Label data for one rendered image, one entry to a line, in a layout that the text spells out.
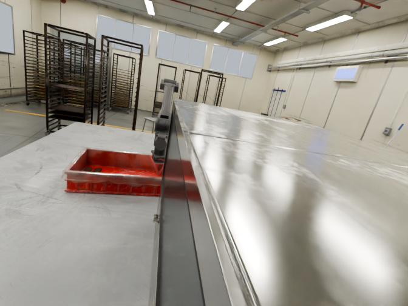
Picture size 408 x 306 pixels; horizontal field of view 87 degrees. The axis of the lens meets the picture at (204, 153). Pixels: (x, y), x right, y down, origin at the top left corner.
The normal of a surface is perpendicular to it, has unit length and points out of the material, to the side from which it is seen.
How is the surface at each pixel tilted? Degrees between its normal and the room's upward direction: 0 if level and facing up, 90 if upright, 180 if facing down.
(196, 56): 90
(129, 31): 90
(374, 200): 0
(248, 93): 90
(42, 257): 0
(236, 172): 0
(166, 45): 90
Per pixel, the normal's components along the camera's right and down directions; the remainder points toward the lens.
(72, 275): 0.19, -0.94
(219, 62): 0.16, 0.33
